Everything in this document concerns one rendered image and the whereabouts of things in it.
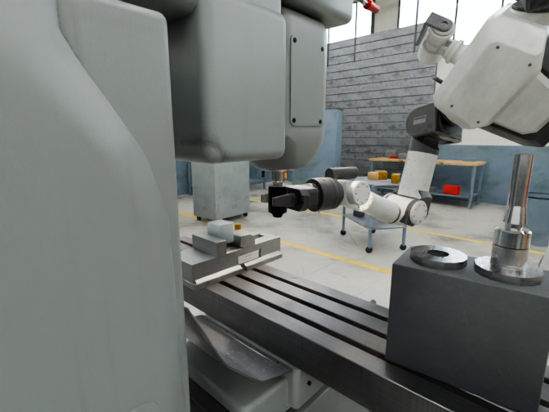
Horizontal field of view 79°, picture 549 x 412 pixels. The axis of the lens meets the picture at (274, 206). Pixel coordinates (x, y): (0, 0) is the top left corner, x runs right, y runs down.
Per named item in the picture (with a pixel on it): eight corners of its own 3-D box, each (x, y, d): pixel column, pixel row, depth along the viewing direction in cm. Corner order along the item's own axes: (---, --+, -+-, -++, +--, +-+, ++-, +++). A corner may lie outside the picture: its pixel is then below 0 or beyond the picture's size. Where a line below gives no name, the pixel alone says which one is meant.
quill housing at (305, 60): (272, 163, 94) (271, 40, 88) (334, 167, 81) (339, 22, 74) (218, 167, 81) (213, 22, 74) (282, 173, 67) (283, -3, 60)
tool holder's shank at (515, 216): (516, 226, 52) (528, 154, 50) (531, 230, 49) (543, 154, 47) (496, 225, 53) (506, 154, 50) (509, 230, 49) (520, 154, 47)
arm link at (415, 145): (426, 156, 115) (436, 116, 113) (449, 158, 107) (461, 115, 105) (402, 150, 109) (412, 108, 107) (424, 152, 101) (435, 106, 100)
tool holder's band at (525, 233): (517, 230, 53) (518, 224, 53) (539, 239, 49) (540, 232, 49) (487, 230, 53) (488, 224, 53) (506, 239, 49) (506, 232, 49)
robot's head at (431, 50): (453, 56, 95) (426, 41, 97) (468, 30, 85) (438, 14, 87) (439, 73, 94) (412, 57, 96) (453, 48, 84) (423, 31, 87)
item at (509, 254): (512, 260, 54) (517, 230, 53) (533, 272, 50) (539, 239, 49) (483, 260, 55) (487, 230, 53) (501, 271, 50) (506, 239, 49)
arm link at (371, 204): (321, 197, 97) (351, 210, 105) (342, 199, 90) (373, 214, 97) (328, 176, 98) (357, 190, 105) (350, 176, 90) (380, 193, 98)
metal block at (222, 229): (221, 237, 105) (220, 218, 104) (234, 241, 101) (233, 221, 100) (207, 241, 101) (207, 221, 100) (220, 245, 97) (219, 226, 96)
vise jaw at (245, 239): (229, 236, 112) (229, 225, 111) (255, 244, 103) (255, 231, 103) (215, 239, 108) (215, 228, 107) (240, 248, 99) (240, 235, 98)
